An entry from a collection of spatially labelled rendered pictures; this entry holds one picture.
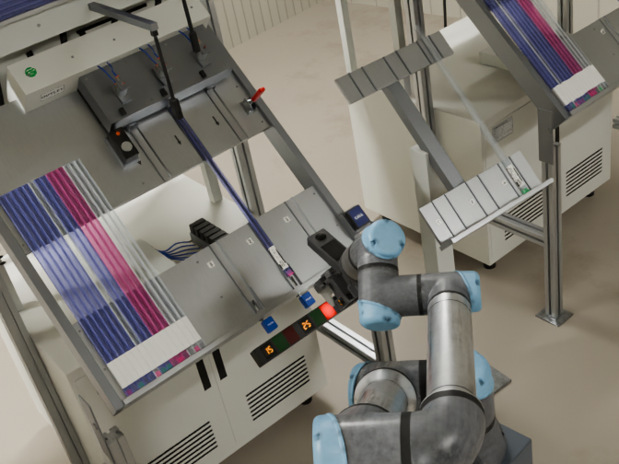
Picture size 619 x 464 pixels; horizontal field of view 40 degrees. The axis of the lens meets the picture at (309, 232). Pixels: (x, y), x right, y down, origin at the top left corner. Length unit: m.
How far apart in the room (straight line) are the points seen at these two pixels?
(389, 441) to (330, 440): 0.08
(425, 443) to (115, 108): 1.11
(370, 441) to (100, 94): 1.10
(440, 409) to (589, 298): 1.78
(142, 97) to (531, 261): 1.66
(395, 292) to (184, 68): 0.82
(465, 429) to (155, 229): 1.47
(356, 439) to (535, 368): 1.57
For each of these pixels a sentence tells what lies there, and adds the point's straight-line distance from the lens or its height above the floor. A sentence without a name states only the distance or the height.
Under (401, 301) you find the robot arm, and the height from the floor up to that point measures 0.93.
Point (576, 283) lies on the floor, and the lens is 3.04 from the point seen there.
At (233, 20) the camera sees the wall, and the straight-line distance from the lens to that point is 5.44.
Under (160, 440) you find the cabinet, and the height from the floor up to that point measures 0.27.
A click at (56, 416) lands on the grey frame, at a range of 2.40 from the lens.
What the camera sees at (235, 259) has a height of 0.81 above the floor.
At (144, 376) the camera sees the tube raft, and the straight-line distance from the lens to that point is 1.81.
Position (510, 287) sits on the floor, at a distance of 3.02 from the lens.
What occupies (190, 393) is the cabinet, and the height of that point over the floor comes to 0.35.
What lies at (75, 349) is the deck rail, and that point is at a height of 0.82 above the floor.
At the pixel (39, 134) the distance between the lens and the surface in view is 1.99.
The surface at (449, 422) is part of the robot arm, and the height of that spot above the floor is 0.99.
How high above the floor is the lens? 1.88
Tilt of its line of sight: 33 degrees down
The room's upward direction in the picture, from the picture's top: 12 degrees counter-clockwise
